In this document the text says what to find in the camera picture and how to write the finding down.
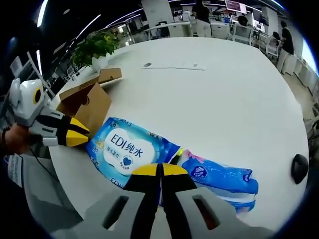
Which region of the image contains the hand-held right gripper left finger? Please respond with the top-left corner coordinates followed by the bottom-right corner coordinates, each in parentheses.
top-left (51, 163), bottom-right (160, 239)

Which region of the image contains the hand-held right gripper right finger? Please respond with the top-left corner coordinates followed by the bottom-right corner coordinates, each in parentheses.
top-left (159, 163), bottom-right (272, 239)

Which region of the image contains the brown cardboard shoe box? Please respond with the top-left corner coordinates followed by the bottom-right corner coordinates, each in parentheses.
top-left (56, 67), bottom-right (123, 137)

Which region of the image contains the blue pink soft pack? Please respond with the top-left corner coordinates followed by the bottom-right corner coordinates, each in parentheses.
top-left (180, 149), bottom-right (260, 215)

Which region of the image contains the blue wet wipes pack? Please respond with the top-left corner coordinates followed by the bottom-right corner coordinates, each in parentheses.
top-left (85, 117), bottom-right (181, 185)

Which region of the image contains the person's left hand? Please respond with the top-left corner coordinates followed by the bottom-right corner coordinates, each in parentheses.
top-left (4, 123), bottom-right (44, 155)

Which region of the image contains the metal shelf rack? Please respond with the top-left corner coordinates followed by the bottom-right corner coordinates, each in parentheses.
top-left (9, 52), bottom-right (58, 100)

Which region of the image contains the grey office chair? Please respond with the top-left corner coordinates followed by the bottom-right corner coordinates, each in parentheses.
top-left (23, 154), bottom-right (83, 225)

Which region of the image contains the blue white printed board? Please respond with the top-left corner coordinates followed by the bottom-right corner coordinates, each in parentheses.
top-left (4, 154), bottom-right (25, 187)

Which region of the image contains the potted green plant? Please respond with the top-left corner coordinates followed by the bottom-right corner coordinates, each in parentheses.
top-left (71, 31), bottom-right (120, 73)

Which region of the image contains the ceiling light strip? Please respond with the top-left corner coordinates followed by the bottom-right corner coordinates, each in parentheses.
top-left (72, 14), bottom-right (102, 38)
top-left (37, 0), bottom-right (49, 28)

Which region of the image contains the black computer mouse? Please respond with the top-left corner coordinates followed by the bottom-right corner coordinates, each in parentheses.
top-left (291, 153), bottom-right (310, 185)

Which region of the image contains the white table outlet strip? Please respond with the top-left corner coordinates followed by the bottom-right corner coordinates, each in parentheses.
top-left (136, 61), bottom-right (207, 71)

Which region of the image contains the white office desk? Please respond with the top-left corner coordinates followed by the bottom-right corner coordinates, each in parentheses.
top-left (144, 21), bottom-right (194, 40)

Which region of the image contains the white office chair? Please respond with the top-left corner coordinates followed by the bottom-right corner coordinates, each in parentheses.
top-left (233, 24), bottom-right (254, 45)

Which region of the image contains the wall screen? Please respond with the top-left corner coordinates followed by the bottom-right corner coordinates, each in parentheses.
top-left (225, 0), bottom-right (247, 14)

